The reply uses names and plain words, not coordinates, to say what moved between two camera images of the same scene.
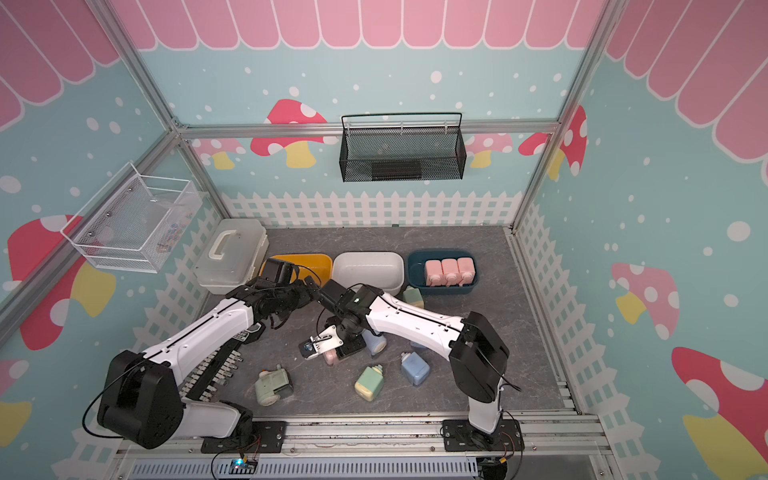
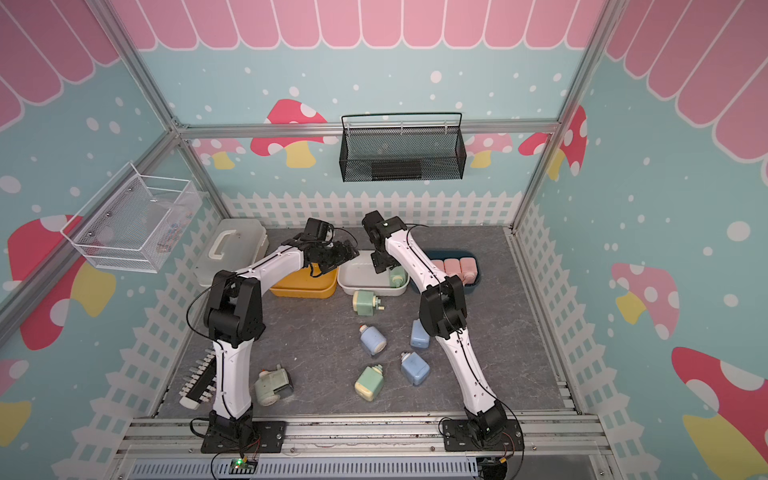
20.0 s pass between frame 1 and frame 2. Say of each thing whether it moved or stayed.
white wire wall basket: stayed
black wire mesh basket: stayed
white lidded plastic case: stayed
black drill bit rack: stayed
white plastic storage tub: stayed
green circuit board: stayed
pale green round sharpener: stayed
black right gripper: moved
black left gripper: moved
